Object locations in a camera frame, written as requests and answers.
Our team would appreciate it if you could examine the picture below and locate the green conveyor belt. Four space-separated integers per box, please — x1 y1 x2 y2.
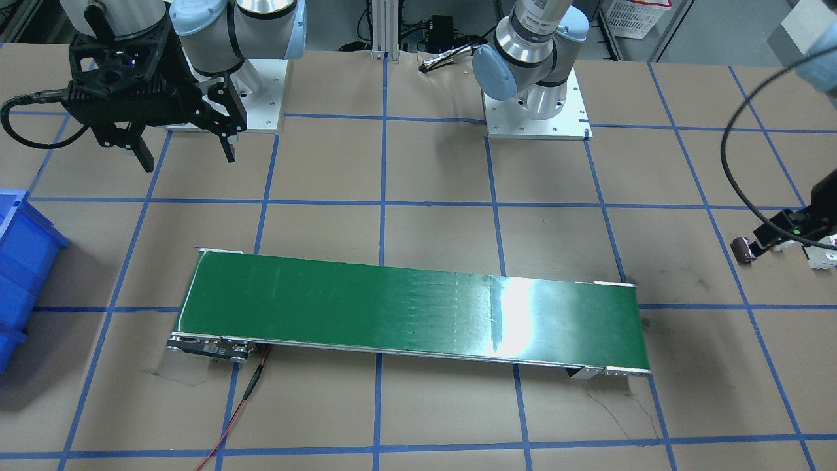
167 249 651 379

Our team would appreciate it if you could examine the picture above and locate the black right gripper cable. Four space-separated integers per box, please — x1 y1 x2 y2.
0 90 89 150

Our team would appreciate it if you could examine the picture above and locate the aluminium frame post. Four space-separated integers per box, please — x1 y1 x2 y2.
371 0 401 62

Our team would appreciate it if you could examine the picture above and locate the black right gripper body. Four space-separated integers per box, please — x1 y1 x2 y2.
63 29 247 148

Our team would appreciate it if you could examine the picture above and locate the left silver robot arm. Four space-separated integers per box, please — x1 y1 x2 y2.
472 1 835 264

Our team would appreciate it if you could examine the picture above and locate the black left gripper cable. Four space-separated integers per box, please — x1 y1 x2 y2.
720 49 837 251

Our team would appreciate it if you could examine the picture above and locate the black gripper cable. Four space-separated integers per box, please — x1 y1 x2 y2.
720 49 837 251
0 90 89 150

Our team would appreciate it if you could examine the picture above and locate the white plastic basket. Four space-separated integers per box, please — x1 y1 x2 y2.
604 1 672 40

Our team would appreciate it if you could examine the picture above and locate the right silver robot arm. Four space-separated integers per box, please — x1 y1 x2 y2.
60 1 306 172

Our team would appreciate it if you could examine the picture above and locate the blue plastic bin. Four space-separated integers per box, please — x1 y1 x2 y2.
1 190 69 373

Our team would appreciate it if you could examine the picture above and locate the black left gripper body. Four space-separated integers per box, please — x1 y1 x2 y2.
751 177 836 253

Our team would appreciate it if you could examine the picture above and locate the white red circuit breaker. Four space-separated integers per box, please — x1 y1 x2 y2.
804 234 836 270

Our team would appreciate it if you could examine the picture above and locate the red conveyor power wire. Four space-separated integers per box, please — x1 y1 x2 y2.
194 345 273 471

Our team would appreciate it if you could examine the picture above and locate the dark brown cylindrical capacitor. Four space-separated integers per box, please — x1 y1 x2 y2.
730 237 757 265

